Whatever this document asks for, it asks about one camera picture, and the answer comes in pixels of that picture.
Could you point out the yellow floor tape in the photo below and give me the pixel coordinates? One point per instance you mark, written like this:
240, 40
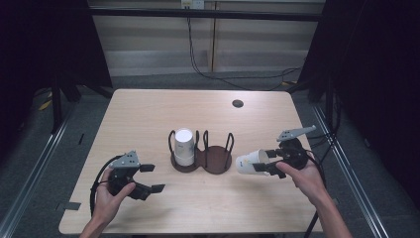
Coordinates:
44, 105

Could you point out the metal floor rail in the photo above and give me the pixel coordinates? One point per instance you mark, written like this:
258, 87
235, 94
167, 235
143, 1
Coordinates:
360, 185
31, 180

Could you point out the stack of white paper cups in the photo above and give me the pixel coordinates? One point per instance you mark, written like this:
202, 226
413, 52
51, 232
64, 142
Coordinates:
184, 147

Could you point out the black horizontal metal bar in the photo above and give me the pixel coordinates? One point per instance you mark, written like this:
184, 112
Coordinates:
204, 14

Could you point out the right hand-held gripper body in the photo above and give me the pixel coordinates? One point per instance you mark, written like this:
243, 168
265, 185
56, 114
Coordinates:
294, 153

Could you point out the grey tape strip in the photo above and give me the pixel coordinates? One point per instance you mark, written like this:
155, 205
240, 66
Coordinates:
69, 206

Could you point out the person's right hand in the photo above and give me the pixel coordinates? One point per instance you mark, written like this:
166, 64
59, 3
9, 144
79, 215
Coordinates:
307, 180

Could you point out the small black floor strip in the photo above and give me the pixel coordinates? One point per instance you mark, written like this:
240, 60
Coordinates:
81, 139

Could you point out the person's left hand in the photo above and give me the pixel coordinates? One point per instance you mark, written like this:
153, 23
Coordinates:
107, 203

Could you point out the black curtain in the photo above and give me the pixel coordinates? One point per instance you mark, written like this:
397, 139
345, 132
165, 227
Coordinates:
39, 46
376, 82

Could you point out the black round table grommet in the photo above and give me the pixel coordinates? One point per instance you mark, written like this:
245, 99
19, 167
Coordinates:
237, 103

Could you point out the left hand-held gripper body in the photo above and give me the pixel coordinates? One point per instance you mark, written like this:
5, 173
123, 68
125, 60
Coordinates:
120, 180

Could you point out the black metal stand leg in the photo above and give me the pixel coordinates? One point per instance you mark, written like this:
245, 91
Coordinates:
56, 105

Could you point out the white wall outlet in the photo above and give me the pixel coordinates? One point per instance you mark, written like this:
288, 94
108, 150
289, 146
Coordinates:
192, 4

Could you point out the printed white paper cup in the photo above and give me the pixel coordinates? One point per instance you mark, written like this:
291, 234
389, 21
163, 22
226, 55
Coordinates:
248, 163

